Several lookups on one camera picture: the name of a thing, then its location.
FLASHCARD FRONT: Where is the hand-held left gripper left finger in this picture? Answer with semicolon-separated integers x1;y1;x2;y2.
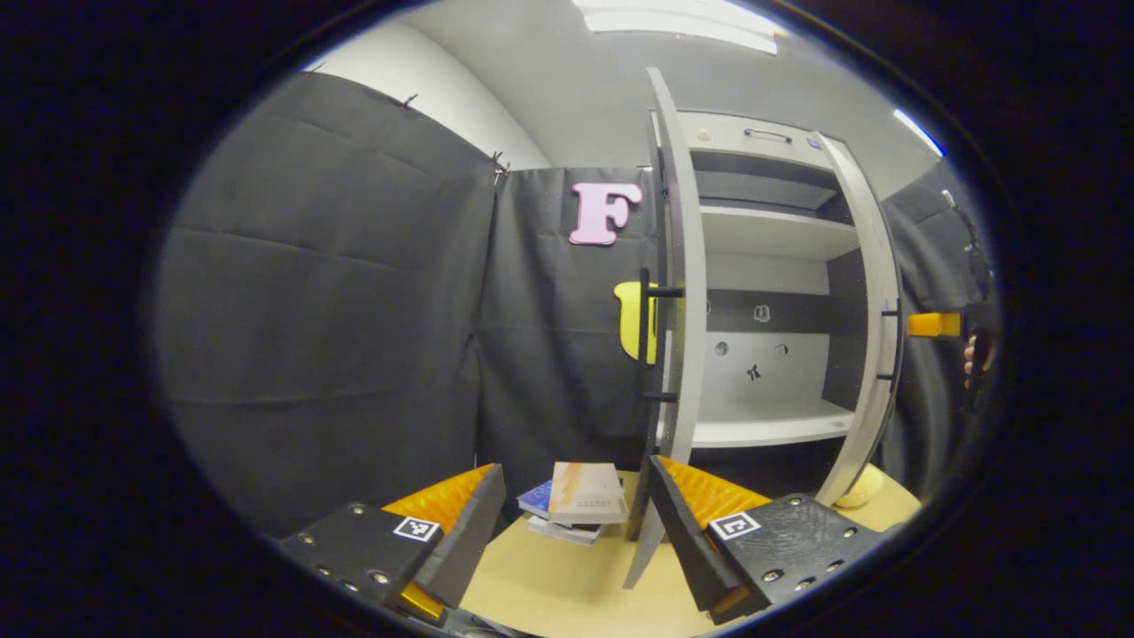
276;463;508;628

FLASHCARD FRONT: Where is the blue book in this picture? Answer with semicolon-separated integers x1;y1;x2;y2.
517;479;555;519

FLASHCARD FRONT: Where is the white cabinet door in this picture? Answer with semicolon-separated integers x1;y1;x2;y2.
811;131;906;508
623;66;708;590

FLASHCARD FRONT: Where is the white cabinet drawer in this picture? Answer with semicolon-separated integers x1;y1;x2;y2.
678;111;838;169

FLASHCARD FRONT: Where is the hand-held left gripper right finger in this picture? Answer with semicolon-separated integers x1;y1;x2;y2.
649;455;887;626

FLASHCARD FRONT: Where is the pale yellow round object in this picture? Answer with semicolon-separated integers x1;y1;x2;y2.
833;463;885;510

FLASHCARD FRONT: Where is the white book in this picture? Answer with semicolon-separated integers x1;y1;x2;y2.
527;516;608;546

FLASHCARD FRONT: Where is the white cabinet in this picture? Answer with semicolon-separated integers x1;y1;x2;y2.
651;110;867;497

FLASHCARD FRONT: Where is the large ceiling light panel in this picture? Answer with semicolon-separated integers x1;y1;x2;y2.
571;0;789;56

